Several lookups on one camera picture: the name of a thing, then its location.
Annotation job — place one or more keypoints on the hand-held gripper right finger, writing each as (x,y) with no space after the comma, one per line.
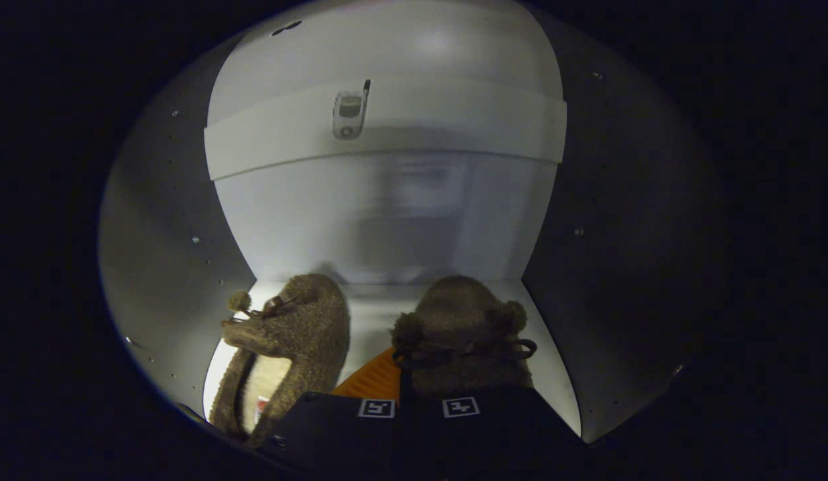
(500,434)

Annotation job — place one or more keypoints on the dark grey shoe cabinet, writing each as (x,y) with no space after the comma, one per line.
(621,234)

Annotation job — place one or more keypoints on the brown fuzzy shoe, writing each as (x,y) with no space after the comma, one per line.
(460,314)
(307,321)

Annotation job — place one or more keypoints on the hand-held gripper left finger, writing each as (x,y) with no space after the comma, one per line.
(347,434)

